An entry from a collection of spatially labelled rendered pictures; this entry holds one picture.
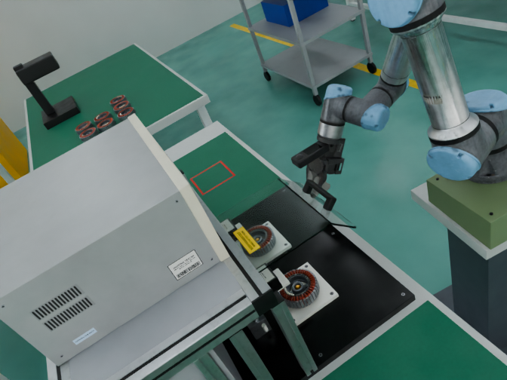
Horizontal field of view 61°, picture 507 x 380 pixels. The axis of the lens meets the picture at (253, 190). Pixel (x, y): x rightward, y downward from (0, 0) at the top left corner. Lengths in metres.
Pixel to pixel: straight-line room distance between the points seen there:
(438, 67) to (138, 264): 0.74
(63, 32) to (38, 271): 5.43
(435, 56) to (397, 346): 0.66
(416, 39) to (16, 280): 0.89
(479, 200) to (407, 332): 0.40
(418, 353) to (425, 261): 1.15
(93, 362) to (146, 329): 0.11
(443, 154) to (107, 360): 0.85
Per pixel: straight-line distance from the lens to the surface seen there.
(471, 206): 1.26
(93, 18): 6.15
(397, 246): 2.30
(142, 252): 0.83
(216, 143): 2.04
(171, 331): 0.85
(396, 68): 1.24
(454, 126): 1.09
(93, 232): 0.81
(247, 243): 0.99
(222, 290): 0.85
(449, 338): 1.13
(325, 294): 1.19
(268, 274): 1.10
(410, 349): 1.12
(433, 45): 1.01
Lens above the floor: 1.73
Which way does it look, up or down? 36 degrees down
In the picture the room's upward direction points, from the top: 24 degrees counter-clockwise
